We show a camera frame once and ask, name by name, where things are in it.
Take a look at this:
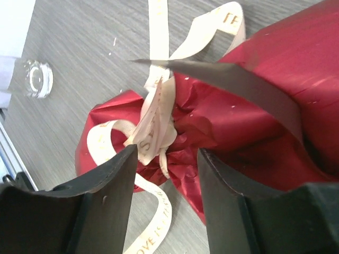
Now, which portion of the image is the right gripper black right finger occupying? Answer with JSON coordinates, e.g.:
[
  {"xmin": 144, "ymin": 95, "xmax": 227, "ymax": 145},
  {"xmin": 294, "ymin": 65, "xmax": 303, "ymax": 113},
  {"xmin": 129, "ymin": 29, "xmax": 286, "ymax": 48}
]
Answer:
[{"xmin": 198, "ymin": 149, "xmax": 338, "ymax": 253}]

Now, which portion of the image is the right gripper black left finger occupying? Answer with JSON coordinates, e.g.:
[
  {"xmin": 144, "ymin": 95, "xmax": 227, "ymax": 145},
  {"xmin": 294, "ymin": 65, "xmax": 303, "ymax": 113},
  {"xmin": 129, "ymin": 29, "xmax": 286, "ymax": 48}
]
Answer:
[{"xmin": 1, "ymin": 145, "xmax": 137, "ymax": 253}]

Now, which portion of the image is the red wrapping paper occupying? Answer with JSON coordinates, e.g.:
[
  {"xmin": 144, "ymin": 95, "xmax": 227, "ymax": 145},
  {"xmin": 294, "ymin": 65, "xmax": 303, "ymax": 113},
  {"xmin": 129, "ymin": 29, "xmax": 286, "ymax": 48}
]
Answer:
[{"xmin": 75, "ymin": 1, "xmax": 338, "ymax": 220}]

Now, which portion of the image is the cream printed ribbon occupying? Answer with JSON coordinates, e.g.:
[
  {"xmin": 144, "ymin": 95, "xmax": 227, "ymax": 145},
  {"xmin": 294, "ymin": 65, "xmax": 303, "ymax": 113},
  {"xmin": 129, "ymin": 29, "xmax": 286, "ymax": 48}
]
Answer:
[{"xmin": 87, "ymin": 1, "xmax": 246, "ymax": 253}]

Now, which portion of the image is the clear glass vase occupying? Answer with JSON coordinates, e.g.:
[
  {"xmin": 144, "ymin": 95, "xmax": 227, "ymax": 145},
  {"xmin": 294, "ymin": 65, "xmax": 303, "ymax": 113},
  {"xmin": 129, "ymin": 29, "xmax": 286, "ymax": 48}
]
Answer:
[{"xmin": 7, "ymin": 58, "xmax": 54, "ymax": 99}]

